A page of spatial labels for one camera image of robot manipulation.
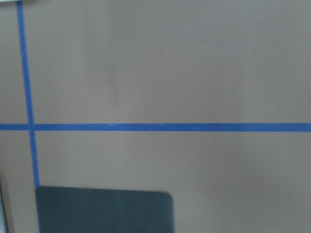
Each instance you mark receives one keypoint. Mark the black mouse pad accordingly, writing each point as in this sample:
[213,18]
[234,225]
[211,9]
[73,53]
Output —
[78,210]

